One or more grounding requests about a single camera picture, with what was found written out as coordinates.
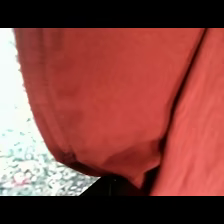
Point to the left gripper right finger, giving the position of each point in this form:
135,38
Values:
121,190

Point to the red T-shirt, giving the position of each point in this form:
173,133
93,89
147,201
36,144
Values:
113,100

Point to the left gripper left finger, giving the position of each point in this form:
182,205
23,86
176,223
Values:
100,188

